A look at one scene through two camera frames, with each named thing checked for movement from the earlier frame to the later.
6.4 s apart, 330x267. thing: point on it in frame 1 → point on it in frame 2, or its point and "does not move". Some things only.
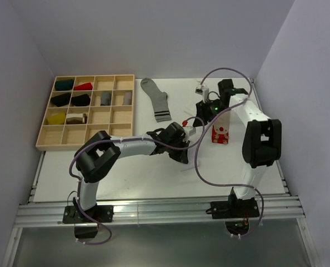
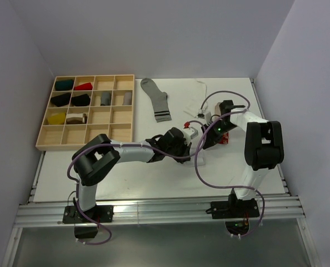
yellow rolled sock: x=58 y=118 does not move
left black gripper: x=181 y=157 does not move
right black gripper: x=202 y=112 → x=210 y=139
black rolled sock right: x=82 y=100 does not move
